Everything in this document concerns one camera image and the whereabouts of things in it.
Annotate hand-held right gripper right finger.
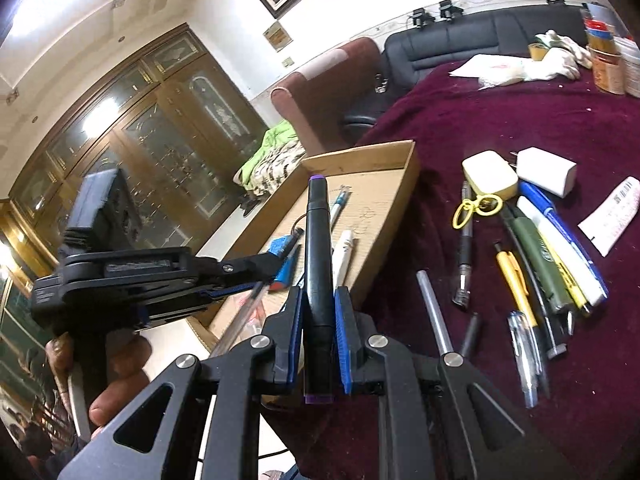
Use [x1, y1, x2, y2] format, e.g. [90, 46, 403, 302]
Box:
[334, 286, 583, 480]

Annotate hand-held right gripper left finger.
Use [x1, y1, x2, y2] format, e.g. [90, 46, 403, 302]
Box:
[57, 285, 307, 480]

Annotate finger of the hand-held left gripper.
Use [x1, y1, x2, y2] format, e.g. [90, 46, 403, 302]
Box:
[192, 280, 276, 311]
[215, 232, 303, 286]

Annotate clear ballpoint pen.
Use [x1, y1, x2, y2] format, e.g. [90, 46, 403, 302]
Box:
[212, 280, 271, 358]

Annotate black marker purple caps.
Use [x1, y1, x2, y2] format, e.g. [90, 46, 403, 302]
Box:
[302, 174, 337, 406]

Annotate shallow cardboard box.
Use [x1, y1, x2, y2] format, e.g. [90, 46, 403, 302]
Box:
[187, 139, 421, 356]

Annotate black grip gel pen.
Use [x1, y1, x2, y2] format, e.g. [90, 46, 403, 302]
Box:
[452, 180, 473, 308]

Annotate person's left hand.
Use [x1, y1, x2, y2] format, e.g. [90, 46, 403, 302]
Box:
[45, 332, 153, 441]

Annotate blue pen orange end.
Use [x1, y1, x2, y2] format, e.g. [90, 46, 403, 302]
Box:
[267, 245, 303, 293]

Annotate white pen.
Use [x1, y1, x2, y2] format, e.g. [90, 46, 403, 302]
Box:
[330, 230, 356, 291]

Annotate teal grey pen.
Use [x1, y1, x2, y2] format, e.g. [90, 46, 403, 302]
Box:
[327, 185, 353, 231]

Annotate patterned beige blanket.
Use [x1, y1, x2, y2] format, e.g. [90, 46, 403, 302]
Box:
[245, 140, 307, 198]

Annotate silver grey pen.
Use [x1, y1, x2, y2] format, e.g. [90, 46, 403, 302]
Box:
[416, 270, 456, 356]

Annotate green blanket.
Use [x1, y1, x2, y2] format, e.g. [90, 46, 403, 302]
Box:
[235, 120, 296, 186]

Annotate golden pillar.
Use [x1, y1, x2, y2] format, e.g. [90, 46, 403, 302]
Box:
[0, 199, 58, 286]

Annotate dark grey pen cap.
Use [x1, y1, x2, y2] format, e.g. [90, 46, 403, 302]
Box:
[457, 312, 483, 358]

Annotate brown armchair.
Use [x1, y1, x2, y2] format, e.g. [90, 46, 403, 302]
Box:
[270, 36, 383, 158]

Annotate clear retractable pen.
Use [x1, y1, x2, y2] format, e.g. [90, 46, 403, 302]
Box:
[507, 310, 543, 408]

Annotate green pen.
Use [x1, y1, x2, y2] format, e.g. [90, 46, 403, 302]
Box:
[502, 205, 576, 333]

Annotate white yellow earbud case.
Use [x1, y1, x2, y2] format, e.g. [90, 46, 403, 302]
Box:
[452, 151, 518, 231]

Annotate slim yellow pen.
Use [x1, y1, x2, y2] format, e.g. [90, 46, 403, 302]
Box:
[537, 237, 593, 317]

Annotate white marker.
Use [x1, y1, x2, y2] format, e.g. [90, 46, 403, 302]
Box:
[515, 196, 607, 308]

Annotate maroon tablecloth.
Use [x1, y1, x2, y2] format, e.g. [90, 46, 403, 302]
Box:
[280, 57, 640, 480]

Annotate white charger adapter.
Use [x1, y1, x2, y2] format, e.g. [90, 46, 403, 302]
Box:
[510, 146, 577, 197]

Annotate black leather sofa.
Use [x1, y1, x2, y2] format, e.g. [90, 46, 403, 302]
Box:
[342, 0, 601, 148]

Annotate clear plastic bag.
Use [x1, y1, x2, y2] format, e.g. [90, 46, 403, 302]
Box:
[477, 57, 531, 91]

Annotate white printed label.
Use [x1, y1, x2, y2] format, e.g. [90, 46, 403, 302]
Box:
[577, 176, 640, 256]

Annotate white gloves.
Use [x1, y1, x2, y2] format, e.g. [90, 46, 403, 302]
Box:
[520, 30, 596, 83]

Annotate white plastic jar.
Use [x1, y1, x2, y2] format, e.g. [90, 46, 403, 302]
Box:
[612, 35, 640, 98]

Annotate small yellow wall plaque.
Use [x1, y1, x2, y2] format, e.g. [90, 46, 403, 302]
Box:
[262, 20, 293, 52]

